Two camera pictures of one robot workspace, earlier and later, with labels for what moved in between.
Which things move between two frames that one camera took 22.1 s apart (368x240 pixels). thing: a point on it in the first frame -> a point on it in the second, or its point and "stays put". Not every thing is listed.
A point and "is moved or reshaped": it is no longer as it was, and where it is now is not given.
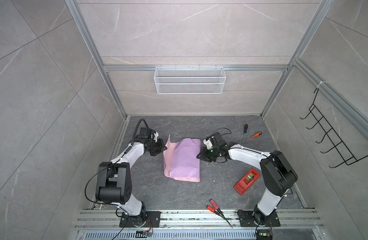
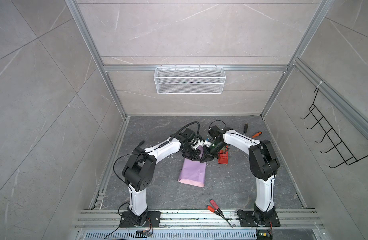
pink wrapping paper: x=182 y=159 is moved or reshaped
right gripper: x=204 y=156 stays put
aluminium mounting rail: x=106 y=219 stays put
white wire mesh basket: x=187 y=80 stays put
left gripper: x=162 y=147 -> x=196 y=157
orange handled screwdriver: x=257 y=134 stays put
